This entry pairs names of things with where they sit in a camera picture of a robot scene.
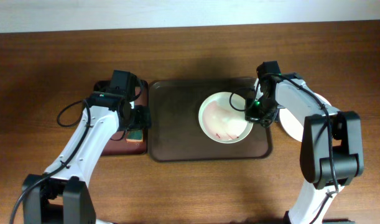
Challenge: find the cream plate with red sauce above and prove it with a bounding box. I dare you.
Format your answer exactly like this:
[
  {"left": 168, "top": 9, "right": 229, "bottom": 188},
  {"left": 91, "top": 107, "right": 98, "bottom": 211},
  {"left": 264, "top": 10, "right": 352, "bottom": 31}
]
[{"left": 198, "top": 91, "right": 253, "bottom": 144}]

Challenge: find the large brown tray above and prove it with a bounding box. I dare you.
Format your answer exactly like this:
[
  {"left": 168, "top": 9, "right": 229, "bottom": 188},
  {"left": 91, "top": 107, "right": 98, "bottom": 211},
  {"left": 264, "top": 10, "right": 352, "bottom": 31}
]
[{"left": 147, "top": 78, "right": 273, "bottom": 162}]

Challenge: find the green orange sponge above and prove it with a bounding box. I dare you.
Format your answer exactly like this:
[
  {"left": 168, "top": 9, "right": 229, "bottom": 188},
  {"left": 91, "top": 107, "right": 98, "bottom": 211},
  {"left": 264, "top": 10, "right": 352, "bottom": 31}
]
[{"left": 126, "top": 130, "right": 144, "bottom": 143}]

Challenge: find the white plate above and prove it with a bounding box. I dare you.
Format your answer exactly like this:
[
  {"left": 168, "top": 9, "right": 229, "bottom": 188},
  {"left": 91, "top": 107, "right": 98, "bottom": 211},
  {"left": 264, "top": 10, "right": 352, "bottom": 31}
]
[{"left": 277, "top": 88, "right": 323, "bottom": 142}]

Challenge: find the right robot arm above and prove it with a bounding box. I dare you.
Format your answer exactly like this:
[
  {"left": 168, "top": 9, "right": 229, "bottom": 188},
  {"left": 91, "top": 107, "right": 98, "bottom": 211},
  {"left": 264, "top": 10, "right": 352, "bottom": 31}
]
[{"left": 246, "top": 73, "right": 364, "bottom": 223}]

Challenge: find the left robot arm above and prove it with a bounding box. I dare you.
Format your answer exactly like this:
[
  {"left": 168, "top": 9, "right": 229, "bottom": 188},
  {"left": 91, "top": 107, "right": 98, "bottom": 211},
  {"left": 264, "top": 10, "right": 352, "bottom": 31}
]
[{"left": 14, "top": 93, "right": 151, "bottom": 223}]

